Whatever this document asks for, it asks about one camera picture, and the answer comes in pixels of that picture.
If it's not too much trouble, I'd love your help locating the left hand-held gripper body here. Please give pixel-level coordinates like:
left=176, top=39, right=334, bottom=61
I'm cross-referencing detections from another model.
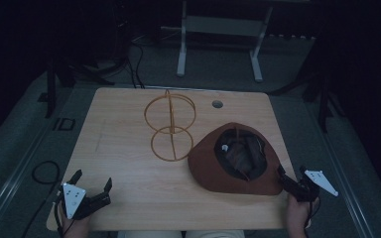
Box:
left=58, top=182, right=112, bottom=221

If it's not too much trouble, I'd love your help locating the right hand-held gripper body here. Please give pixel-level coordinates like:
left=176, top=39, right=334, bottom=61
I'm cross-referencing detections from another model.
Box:
left=282, top=170, right=339, bottom=203

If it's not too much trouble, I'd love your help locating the brown brimmed hat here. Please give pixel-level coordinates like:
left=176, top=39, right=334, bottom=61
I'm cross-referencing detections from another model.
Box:
left=187, top=121, right=294, bottom=196

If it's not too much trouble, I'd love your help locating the person's left hand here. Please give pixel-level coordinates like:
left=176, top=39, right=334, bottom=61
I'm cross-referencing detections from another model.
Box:
left=61, top=211, right=92, bottom=238

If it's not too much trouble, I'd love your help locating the person's right hand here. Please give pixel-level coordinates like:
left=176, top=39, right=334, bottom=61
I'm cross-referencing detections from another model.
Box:
left=285, top=193, right=321, bottom=238

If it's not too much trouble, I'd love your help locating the black tripod stand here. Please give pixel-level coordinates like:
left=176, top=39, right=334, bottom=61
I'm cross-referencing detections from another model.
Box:
left=267, top=59, right=345, bottom=134
left=43, top=56, right=117, bottom=119

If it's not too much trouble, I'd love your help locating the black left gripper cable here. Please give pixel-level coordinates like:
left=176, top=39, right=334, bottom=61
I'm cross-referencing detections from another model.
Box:
left=53, top=190, right=67, bottom=238

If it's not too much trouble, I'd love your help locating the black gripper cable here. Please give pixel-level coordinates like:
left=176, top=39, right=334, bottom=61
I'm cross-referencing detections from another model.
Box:
left=303, top=197, right=321, bottom=230
left=53, top=190, right=67, bottom=238

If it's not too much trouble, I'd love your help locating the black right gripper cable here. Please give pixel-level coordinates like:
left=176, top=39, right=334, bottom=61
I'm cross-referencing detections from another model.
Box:
left=303, top=197, right=321, bottom=230

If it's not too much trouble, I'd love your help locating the black looped floor cable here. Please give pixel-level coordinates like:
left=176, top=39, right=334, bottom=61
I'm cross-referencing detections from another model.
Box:
left=19, top=160, right=62, bottom=238

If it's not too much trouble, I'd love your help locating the black rectangular floor frame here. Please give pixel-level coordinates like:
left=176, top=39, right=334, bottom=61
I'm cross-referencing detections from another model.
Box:
left=52, top=117, right=77, bottom=132

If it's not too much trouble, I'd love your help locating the golden wire hat stand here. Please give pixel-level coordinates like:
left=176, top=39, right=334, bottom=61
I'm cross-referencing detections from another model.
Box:
left=143, top=88, right=197, bottom=163

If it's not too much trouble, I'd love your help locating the white metal desk frame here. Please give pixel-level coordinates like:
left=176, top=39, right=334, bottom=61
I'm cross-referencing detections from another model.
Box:
left=176, top=0, right=275, bottom=83

